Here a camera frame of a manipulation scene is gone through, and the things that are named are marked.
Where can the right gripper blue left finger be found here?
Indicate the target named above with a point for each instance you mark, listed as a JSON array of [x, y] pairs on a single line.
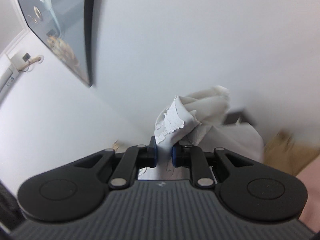
[[126, 166]]

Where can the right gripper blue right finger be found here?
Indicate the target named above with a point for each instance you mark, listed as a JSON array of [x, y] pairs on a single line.
[[193, 158]]

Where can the light grey printed t-shirt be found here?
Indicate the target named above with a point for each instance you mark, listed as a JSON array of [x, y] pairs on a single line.
[[197, 119]]

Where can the person's hand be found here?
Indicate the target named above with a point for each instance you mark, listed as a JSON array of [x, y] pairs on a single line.
[[310, 178]]

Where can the cardboard box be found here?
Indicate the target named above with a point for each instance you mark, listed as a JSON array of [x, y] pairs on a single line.
[[289, 155]]

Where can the gold leaf framed picture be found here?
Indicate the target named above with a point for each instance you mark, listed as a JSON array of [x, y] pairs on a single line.
[[65, 27]]

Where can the white wall air conditioner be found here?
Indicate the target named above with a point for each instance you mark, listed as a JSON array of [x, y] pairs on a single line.
[[13, 66]]

